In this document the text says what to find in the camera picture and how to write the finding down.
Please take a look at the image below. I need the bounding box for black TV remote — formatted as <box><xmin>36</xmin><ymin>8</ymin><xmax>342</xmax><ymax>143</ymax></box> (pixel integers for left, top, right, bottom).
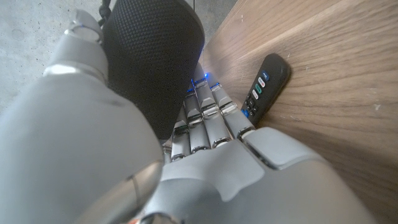
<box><xmin>240</xmin><ymin>52</ymin><xmax>292</xmax><ymax>127</ymax></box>

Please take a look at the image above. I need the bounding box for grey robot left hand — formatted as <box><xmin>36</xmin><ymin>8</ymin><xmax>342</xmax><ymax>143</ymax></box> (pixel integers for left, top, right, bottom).
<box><xmin>0</xmin><ymin>8</ymin><xmax>379</xmax><ymax>224</ymax></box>

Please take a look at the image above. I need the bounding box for black cylindrical fabric speaker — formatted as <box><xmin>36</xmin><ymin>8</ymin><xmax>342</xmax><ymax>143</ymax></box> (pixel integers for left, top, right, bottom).
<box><xmin>98</xmin><ymin>0</ymin><xmax>206</xmax><ymax>141</ymax></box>

